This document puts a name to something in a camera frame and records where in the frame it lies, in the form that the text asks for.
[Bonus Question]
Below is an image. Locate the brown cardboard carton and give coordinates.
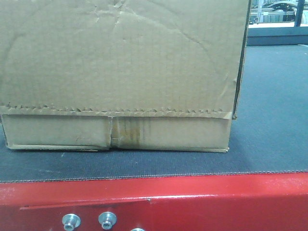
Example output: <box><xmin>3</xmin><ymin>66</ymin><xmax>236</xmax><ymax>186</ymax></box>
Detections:
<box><xmin>0</xmin><ymin>0</ymin><xmax>251</xmax><ymax>153</ymax></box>

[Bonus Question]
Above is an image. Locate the silver bolt left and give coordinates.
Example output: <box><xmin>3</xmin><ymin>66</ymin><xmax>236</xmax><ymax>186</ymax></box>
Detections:
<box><xmin>62</xmin><ymin>214</ymin><xmax>81</xmax><ymax>231</ymax></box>

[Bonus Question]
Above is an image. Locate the silver bolt right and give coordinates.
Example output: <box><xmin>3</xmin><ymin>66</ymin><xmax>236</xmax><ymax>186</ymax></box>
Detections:
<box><xmin>98</xmin><ymin>212</ymin><xmax>117</xmax><ymax>230</ymax></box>

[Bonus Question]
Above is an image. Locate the red conveyor frame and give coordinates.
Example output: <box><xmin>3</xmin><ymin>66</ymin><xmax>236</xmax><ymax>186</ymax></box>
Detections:
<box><xmin>0</xmin><ymin>173</ymin><xmax>308</xmax><ymax>231</ymax></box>

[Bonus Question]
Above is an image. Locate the silver bolt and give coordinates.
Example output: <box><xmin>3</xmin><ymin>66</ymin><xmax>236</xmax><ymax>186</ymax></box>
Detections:
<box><xmin>62</xmin><ymin>214</ymin><xmax>81</xmax><ymax>231</ymax></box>
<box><xmin>98</xmin><ymin>212</ymin><xmax>117</xmax><ymax>230</ymax></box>

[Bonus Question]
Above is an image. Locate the dark grey conveyor belt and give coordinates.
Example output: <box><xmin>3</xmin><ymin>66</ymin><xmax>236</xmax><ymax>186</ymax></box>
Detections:
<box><xmin>0</xmin><ymin>44</ymin><xmax>308</xmax><ymax>183</ymax></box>

